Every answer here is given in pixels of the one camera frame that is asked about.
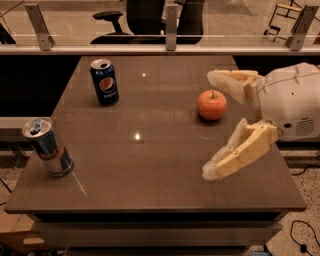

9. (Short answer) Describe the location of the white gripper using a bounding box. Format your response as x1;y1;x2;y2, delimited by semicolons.
202;63;320;180

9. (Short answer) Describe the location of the Red Bull can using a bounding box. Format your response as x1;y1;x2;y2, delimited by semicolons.
22;117;73;177

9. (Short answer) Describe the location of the blue Pepsi can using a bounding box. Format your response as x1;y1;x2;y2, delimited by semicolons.
90;59;119;106

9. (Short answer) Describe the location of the red apple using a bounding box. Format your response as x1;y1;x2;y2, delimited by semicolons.
197;90;227;120

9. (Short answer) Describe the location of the black office chair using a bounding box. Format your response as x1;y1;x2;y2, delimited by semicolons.
91;0;205;44

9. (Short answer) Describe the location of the right metal railing bracket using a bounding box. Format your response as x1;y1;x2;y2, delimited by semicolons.
286;4;319;51

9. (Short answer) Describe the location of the metal railing bracket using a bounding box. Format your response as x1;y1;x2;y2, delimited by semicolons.
166;3;178;51
24;3;55;51
286;4;319;51

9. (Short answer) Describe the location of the yellow frame cart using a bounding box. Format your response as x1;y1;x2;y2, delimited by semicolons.
263;0;303;43

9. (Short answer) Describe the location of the middle metal railing bracket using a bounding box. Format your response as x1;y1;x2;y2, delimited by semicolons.
166;3;178;51

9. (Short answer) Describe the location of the black cable on floor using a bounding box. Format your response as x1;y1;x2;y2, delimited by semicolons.
289;219;320;256

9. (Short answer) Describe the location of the left metal railing bracket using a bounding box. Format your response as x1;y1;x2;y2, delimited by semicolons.
24;3;55;51

